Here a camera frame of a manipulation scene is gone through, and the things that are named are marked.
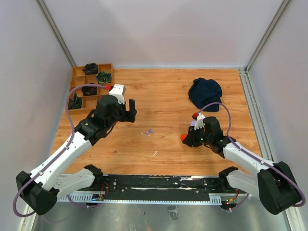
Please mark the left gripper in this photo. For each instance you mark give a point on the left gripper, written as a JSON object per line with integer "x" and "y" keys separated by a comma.
{"x": 128, "y": 116}

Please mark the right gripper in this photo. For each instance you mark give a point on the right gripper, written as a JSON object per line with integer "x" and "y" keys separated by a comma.
{"x": 190, "y": 138}

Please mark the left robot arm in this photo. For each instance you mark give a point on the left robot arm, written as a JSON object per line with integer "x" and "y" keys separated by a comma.
{"x": 41, "y": 188}

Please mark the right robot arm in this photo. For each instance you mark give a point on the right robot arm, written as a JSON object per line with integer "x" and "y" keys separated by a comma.
{"x": 272, "y": 183}

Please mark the green yellow rolled tie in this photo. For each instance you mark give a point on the green yellow rolled tie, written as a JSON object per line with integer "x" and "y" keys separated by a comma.
{"x": 103, "y": 77}

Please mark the navy blue cloth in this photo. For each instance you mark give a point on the navy blue cloth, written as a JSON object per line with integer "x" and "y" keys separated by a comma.
{"x": 204, "y": 92}

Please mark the black orange rolled tie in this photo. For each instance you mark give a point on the black orange rolled tie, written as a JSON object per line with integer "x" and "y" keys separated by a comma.
{"x": 89, "y": 90}

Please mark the dark green folded tie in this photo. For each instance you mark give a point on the dark green folded tie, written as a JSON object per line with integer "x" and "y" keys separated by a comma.
{"x": 75, "y": 102}

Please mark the black rolled tie top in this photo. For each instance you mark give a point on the black rolled tie top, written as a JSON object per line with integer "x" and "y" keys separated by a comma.
{"x": 90, "y": 69}

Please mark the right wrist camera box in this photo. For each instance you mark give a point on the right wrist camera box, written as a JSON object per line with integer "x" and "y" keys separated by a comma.
{"x": 198, "y": 117}

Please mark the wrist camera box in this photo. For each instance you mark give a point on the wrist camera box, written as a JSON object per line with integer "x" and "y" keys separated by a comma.
{"x": 198, "y": 117}
{"x": 118, "y": 91}

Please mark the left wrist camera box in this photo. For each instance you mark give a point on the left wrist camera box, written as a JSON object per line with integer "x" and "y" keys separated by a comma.
{"x": 118, "y": 91}

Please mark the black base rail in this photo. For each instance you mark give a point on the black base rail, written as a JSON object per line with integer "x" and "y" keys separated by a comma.
{"x": 155, "y": 189}

